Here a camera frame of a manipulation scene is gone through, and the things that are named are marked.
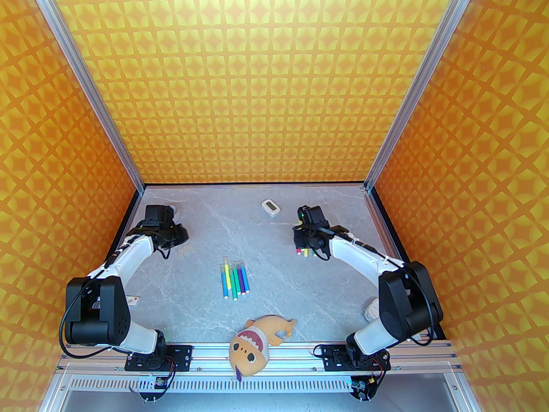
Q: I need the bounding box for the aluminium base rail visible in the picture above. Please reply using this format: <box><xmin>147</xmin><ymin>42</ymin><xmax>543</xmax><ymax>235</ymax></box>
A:
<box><xmin>58</xmin><ymin>340</ymin><xmax>462</xmax><ymax>374</ymax></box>

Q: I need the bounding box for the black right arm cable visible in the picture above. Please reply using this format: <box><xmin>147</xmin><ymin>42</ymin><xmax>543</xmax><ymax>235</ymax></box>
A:
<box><xmin>294</xmin><ymin>224</ymin><xmax>349</xmax><ymax>261</ymax></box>

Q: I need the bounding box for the aluminium frame post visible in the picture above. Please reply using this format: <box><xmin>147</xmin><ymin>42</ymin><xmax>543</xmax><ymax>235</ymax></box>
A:
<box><xmin>21</xmin><ymin>0</ymin><xmax>145</xmax><ymax>193</ymax></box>
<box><xmin>364</xmin><ymin>0</ymin><xmax>484</xmax><ymax>193</ymax></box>

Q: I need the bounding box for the black table edge strip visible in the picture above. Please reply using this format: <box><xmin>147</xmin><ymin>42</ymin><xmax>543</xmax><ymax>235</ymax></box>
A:
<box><xmin>143</xmin><ymin>182</ymin><xmax>366</xmax><ymax>187</ymax></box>
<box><xmin>109</xmin><ymin>189</ymin><xmax>144</xmax><ymax>269</ymax></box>
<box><xmin>370</xmin><ymin>188</ymin><xmax>406</xmax><ymax>265</ymax></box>

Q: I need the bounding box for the white slotted cable duct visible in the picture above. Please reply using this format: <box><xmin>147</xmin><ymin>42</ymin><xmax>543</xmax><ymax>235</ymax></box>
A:
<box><xmin>64</xmin><ymin>374</ymin><xmax>455</xmax><ymax>393</ymax></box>

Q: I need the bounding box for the orange shark plush toy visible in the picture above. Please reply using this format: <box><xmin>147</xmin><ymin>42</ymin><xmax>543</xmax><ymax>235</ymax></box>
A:
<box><xmin>229</xmin><ymin>314</ymin><xmax>297</xmax><ymax>380</ymax></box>

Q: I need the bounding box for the grey metal panel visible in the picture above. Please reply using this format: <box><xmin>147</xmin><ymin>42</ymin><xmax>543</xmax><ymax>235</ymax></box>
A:
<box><xmin>60</xmin><ymin>391</ymin><xmax>459</xmax><ymax>412</ymax></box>

